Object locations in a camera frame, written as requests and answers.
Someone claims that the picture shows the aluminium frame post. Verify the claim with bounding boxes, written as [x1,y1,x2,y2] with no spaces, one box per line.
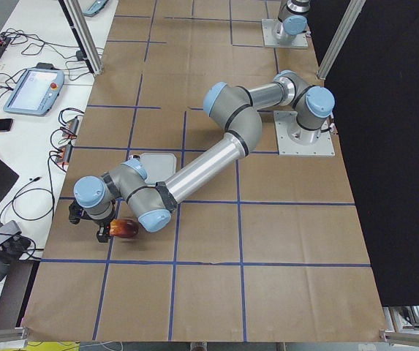
[58,0,103,76]

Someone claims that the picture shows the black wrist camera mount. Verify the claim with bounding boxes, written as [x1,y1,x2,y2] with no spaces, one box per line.
[68,200,83,224]

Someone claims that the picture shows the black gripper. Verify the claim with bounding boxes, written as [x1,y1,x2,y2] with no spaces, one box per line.
[83,203,116,243]

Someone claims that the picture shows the teach pendant tablet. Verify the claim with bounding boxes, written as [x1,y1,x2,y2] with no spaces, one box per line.
[3,68,64,116]

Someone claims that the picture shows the white digital kitchen scale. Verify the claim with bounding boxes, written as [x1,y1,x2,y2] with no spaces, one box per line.
[126,153,177,185]

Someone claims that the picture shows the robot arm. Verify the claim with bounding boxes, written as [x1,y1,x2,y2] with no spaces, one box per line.
[273,0,310,48]
[69,70,336,243]

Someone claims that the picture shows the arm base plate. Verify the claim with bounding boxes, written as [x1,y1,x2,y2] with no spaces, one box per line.
[261,19,309,49]
[273,110,336,157]

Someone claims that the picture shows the red yellow mango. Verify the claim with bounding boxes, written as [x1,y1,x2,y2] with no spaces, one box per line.
[110,219,139,238]

